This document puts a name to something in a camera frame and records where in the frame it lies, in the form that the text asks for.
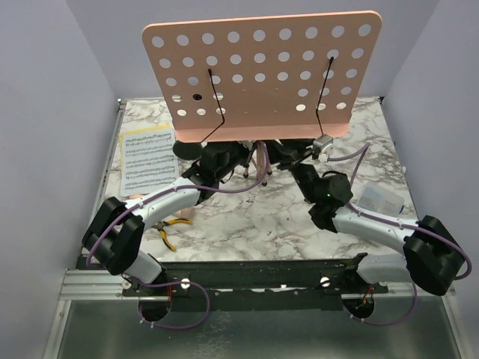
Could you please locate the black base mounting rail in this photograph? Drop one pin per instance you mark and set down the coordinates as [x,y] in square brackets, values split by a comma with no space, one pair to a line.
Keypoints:
[255,285]

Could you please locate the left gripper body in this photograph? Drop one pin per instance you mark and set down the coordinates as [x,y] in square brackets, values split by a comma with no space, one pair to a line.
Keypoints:
[239,155]

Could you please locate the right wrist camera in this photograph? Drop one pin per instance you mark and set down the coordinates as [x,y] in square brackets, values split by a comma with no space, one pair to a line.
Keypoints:
[322,148]

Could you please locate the black microphone desk stand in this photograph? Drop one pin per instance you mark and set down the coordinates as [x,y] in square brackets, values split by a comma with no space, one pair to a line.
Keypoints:
[187,151]

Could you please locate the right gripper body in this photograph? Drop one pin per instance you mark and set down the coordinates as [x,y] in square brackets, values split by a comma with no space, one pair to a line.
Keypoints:
[290,161]

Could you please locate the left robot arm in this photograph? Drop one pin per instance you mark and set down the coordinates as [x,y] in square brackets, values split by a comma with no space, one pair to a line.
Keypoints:
[114,236]

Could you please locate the pink perforated music stand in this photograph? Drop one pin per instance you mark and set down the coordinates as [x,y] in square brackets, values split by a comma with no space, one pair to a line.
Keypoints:
[262,78]

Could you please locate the clear plastic compartment box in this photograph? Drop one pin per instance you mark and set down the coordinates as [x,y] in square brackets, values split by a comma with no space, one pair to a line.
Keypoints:
[378,199]

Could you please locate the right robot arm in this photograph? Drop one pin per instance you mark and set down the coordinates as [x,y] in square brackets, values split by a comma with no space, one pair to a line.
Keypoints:
[425,253]

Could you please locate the sheet music paper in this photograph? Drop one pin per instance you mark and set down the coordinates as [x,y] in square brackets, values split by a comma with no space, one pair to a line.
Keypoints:
[147,161]

